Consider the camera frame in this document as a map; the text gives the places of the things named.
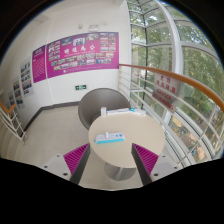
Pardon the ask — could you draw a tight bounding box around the white photo wall panel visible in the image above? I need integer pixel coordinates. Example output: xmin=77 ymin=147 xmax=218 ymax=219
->
xmin=19 ymin=58 xmax=34 ymax=98
xmin=11 ymin=75 xmax=26 ymax=109
xmin=7 ymin=91 xmax=16 ymax=108

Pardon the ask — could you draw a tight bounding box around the white wall-mounted fixture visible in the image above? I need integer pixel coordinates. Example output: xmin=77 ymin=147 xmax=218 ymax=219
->
xmin=88 ymin=23 xmax=100 ymax=33

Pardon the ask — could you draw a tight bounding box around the grey round-backed chair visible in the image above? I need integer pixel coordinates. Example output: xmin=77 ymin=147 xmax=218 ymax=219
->
xmin=77 ymin=87 xmax=132 ymax=131

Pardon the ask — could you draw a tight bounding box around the grey table pedestal base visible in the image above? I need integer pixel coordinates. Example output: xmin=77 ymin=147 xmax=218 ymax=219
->
xmin=103 ymin=162 xmax=137 ymax=182

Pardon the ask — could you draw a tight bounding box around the clear warning sign red lettering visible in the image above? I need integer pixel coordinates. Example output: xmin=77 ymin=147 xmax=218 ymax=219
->
xmin=151 ymin=72 xmax=183 ymax=113

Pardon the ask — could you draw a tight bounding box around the flat white and teal box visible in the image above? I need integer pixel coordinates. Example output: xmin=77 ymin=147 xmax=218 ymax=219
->
xmin=129 ymin=107 xmax=147 ymax=117

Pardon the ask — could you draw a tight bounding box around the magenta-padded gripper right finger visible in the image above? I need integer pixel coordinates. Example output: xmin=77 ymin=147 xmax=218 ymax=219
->
xmin=131 ymin=143 xmax=184 ymax=186

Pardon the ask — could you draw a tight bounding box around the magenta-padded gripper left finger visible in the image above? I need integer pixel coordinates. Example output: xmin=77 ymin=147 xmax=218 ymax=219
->
xmin=42 ymin=143 xmax=92 ymax=185

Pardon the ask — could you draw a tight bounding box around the large magenta photo poster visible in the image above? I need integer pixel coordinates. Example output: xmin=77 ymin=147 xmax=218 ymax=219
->
xmin=45 ymin=31 xmax=120 ymax=79

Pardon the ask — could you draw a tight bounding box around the white stair railing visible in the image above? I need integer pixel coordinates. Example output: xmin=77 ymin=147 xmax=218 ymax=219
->
xmin=0 ymin=99 xmax=28 ymax=144

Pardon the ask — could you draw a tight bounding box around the narrow magenta text poster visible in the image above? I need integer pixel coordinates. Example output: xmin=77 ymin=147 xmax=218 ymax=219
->
xmin=31 ymin=44 xmax=48 ymax=84

